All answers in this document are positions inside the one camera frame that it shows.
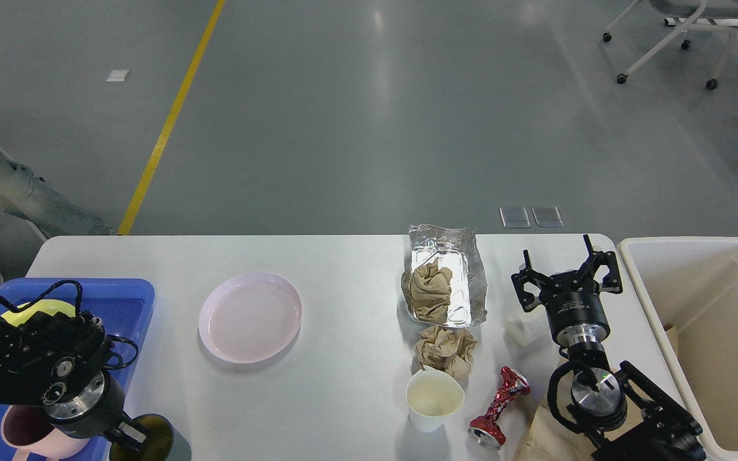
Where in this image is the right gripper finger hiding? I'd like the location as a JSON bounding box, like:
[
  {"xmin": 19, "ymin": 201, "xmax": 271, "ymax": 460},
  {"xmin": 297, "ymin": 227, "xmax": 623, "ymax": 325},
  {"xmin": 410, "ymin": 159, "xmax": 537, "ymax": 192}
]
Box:
[
  {"xmin": 574, "ymin": 234, "xmax": 623, "ymax": 295},
  {"xmin": 511, "ymin": 249, "xmax": 557, "ymax": 314}
]

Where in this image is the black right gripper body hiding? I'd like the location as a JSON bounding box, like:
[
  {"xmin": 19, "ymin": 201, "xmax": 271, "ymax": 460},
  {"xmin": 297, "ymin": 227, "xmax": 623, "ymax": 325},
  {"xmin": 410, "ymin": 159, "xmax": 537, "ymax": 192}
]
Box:
[{"xmin": 539, "ymin": 271, "xmax": 611, "ymax": 348}]

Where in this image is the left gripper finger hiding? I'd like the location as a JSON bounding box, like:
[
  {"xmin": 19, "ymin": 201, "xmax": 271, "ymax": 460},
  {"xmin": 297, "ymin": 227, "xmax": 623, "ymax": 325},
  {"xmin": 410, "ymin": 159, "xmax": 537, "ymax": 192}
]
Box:
[{"xmin": 102, "ymin": 420, "xmax": 151, "ymax": 449}]

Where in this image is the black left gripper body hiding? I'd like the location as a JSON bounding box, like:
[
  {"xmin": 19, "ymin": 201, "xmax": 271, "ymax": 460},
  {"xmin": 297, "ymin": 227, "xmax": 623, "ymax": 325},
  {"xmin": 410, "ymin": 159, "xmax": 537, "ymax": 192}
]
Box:
[{"xmin": 43, "ymin": 371, "xmax": 129, "ymax": 440}]

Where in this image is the grey green cup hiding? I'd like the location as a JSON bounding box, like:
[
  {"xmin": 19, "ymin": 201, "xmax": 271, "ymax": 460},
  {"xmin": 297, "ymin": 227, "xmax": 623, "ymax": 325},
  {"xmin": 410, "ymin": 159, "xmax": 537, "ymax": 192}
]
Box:
[{"xmin": 108, "ymin": 414, "xmax": 192, "ymax": 460}]

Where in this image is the pink mug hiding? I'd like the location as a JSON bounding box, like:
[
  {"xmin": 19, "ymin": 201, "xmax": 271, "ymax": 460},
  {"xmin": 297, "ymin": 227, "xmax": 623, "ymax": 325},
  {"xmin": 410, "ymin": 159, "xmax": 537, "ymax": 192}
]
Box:
[{"xmin": 0, "ymin": 405, "xmax": 90, "ymax": 460}]

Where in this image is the pink plate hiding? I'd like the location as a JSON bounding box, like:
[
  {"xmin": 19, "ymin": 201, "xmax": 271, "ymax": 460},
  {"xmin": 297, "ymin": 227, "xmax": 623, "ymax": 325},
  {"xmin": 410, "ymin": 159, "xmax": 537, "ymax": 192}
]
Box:
[{"xmin": 197, "ymin": 272, "xmax": 302, "ymax": 365}]

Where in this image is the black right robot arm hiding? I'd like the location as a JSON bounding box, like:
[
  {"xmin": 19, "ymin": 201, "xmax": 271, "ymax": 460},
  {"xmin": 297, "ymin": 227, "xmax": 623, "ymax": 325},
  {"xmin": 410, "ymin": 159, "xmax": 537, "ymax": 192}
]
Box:
[{"xmin": 511, "ymin": 234, "xmax": 707, "ymax": 460}]

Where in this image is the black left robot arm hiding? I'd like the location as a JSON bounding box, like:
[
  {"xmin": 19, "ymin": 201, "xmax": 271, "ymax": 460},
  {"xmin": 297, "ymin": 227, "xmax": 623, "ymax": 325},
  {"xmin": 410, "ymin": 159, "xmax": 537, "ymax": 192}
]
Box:
[{"xmin": 0, "ymin": 279, "xmax": 151, "ymax": 452}]

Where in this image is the left floor socket plate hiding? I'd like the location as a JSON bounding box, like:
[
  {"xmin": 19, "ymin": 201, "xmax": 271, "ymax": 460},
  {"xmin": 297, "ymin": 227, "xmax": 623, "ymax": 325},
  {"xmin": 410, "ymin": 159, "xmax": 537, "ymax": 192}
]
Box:
[{"xmin": 500, "ymin": 206, "xmax": 532, "ymax": 229}]

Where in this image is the floor socket plate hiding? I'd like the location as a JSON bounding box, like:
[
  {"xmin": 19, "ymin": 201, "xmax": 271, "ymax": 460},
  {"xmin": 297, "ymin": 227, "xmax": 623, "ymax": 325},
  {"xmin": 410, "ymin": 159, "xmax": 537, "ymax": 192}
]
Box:
[
  {"xmin": 500, "ymin": 206, "xmax": 532, "ymax": 229},
  {"xmin": 531, "ymin": 206, "xmax": 564, "ymax": 228}
]

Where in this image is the right floor socket plate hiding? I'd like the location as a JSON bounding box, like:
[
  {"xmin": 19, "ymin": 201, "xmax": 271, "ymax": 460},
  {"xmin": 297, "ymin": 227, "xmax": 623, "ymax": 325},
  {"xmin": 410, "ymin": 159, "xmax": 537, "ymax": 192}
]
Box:
[{"xmin": 531, "ymin": 206, "xmax": 564, "ymax": 228}]

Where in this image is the aluminium foil container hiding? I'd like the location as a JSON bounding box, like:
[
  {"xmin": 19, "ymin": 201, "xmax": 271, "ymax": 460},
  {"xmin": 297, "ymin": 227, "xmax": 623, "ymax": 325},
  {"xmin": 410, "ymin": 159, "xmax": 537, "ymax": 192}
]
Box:
[{"xmin": 404, "ymin": 224, "xmax": 488, "ymax": 329}]

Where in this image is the crumpled brown paper ball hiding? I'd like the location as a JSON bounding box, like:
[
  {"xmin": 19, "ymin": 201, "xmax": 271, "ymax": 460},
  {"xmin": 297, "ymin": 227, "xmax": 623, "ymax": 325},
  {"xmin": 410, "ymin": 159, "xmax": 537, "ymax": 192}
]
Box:
[{"xmin": 414, "ymin": 326, "xmax": 477, "ymax": 380}]

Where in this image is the crumpled brown paper in foil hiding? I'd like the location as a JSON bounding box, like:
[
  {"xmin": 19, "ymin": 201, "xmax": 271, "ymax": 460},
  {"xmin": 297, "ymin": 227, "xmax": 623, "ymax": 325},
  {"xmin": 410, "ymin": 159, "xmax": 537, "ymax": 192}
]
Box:
[{"xmin": 401, "ymin": 261, "xmax": 453, "ymax": 325}]

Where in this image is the beige plastic bin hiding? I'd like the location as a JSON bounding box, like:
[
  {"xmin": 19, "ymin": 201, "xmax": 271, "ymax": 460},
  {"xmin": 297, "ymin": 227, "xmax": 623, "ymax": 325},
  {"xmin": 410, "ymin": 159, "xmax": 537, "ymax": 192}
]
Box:
[{"xmin": 618, "ymin": 236, "xmax": 738, "ymax": 460}]

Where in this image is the blue plastic tray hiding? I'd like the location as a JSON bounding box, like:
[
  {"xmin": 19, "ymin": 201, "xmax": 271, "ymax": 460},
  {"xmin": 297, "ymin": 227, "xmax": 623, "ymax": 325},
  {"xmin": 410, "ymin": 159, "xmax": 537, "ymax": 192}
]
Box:
[{"xmin": 0, "ymin": 278, "xmax": 155, "ymax": 460}]

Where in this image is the yellow plate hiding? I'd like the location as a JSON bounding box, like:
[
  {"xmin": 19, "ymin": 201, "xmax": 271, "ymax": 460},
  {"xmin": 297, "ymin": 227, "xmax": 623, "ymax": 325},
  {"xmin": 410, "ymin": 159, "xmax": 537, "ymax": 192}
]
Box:
[{"xmin": 1, "ymin": 300, "xmax": 77, "ymax": 327}]

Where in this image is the white paper cup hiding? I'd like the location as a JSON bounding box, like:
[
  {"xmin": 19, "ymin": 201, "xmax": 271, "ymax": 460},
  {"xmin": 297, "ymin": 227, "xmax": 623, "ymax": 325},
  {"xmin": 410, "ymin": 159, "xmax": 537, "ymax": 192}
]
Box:
[{"xmin": 406, "ymin": 366, "xmax": 465, "ymax": 433}]

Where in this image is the crushed red can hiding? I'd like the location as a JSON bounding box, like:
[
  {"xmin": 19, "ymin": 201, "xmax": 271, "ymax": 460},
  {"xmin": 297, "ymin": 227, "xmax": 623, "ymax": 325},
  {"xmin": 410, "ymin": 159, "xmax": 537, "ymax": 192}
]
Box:
[{"xmin": 468, "ymin": 366, "xmax": 531, "ymax": 451}]

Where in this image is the brown paper bag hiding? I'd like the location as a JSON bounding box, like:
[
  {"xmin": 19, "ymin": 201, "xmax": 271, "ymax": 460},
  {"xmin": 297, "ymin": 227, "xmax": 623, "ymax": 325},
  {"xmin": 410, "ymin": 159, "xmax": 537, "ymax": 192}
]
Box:
[{"xmin": 514, "ymin": 400, "xmax": 594, "ymax": 460}]

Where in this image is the white chair base bar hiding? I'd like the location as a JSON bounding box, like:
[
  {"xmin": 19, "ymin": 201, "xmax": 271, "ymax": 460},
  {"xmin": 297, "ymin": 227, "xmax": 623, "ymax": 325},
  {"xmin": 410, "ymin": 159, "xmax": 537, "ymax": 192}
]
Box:
[{"xmin": 664, "ymin": 17, "xmax": 738, "ymax": 28}]

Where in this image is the white office chair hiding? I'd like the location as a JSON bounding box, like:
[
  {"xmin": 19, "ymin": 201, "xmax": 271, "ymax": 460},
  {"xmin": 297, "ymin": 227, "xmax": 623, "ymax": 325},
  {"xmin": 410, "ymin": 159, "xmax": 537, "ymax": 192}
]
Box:
[{"xmin": 616, "ymin": 1, "xmax": 738, "ymax": 90}]

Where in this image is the white floor marker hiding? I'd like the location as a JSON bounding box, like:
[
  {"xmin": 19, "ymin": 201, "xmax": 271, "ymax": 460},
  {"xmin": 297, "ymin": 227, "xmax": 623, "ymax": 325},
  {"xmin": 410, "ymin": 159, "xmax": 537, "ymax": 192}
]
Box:
[{"xmin": 105, "ymin": 69, "xmax": 131, "ymax": 83}]

